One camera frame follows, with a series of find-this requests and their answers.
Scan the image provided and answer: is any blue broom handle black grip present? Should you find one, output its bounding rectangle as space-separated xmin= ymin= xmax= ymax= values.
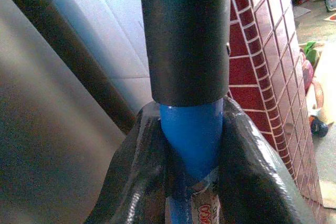
xmin=138 ymin=0 xmax=232 ymax=224

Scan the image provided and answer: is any grey metal object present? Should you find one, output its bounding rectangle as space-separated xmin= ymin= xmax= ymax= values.
xmin=324 ymin=0 xmax=336 ymax=13

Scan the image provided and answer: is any pink red bag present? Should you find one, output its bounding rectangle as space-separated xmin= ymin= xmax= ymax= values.
xmin=300 ymin=52 xmax=315 ymax=90

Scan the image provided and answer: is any dark blue round object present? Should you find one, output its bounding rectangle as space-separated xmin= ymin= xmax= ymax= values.
xmin=310 ymin=115 xmax=329 ymax=138

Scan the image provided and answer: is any flat cardboard piece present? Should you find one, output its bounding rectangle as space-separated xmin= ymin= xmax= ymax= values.
xmin=318 ymin=180 xmax=336 ymax=210

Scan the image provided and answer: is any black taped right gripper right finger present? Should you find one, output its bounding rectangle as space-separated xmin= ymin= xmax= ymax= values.
xmin=217 ymin=96 xmax=317 ymax=224

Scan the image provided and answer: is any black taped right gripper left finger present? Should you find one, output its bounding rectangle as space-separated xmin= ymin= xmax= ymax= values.
xmin=86 ymin=102 xmax=190 ymax=224

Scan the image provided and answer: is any green cloth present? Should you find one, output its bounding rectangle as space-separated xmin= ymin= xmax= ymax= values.
xmin=304 ymin=40 xmax=320 ymax=63

